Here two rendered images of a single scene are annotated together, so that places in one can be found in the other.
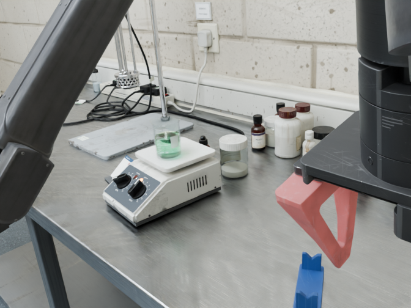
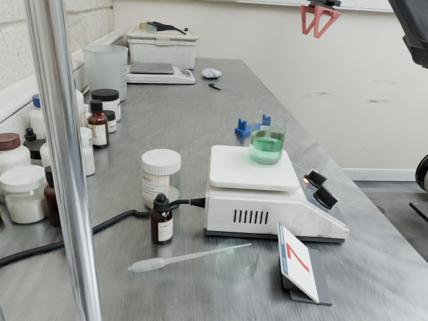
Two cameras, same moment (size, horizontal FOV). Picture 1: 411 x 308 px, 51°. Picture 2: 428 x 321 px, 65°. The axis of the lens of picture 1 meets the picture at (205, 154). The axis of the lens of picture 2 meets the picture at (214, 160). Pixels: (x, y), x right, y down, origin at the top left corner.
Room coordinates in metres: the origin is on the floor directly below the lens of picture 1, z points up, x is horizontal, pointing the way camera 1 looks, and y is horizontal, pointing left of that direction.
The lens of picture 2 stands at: (1.17, 0.27, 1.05)
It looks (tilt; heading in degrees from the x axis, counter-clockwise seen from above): 26 degrees down; 216
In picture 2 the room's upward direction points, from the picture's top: 4 degrees clockwise
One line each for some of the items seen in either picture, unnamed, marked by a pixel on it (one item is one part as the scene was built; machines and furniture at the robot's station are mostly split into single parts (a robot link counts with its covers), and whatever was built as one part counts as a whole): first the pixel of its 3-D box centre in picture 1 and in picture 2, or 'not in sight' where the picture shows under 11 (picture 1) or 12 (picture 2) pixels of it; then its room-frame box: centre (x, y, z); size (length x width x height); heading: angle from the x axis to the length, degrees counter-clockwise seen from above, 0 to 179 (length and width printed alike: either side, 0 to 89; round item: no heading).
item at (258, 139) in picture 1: (258, 132); (58, 195); (0.97, -0.13, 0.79); 0.03 x 0.03 x 0.08
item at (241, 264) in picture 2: not in sight; (235, 259); (0.89, 0.11, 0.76); 0.06 x 0.06 x 0.02
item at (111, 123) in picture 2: not in sight; (106, 121); (0.71, -0.37, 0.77); 0.04 x 0.04 x 0.04
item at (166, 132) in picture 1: (166, 137); (268, 139); (0.76, 0.07, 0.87); 0.06 x 0.05 x 0.08; 65
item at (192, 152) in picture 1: (175, 153); (251, 165); (0.78, 0.06, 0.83); 0.12 x 0.12 x 0.01; 36
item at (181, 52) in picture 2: not in sight; (162, 46); (-0.03, -0.93, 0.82); 0.37 x 0.31 x 0.14; 45
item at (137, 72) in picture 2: not in sight; (160, 73); (0.23, -0.69, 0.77); 0.26 x 0.19 x 0.05; 138
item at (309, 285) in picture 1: (309, 282); (254, 124); (0.45, -0.12, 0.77); 0.10 x 0.03 x 0.04; 161
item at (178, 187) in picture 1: (166, 177); (265, 192); (0.76, 0.08, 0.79); 0.22 x 0.13 x 0.08; 126
